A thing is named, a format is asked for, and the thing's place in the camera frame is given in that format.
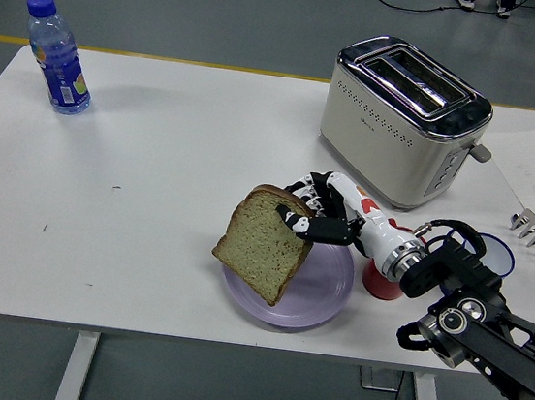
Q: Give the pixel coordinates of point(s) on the clear bottle with blue cap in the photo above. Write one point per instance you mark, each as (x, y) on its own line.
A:
(61, 67)

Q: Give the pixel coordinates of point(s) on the grey bracket under table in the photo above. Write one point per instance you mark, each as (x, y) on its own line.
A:
(375, 379)

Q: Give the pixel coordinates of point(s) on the slice of bread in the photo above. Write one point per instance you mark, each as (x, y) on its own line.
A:
(262, 243)

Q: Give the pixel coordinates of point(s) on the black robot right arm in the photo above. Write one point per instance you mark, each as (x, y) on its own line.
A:
(465, 302)

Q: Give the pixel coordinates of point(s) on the red mug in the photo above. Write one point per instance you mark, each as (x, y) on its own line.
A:
(379, 284)

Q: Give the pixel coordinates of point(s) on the grey toaster lever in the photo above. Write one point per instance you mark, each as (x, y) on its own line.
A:
(481, 153)

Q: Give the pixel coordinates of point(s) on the white and black right hand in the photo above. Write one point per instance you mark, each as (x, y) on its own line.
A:
(376, 228)

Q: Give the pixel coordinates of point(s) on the cream and chrome toaster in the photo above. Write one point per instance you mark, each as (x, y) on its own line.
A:
(382, 141)

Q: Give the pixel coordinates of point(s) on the blue mug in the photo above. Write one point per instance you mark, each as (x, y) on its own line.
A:
(498, 250)

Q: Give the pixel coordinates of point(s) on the purple plate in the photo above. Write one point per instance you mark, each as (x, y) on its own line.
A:
(325, 285)

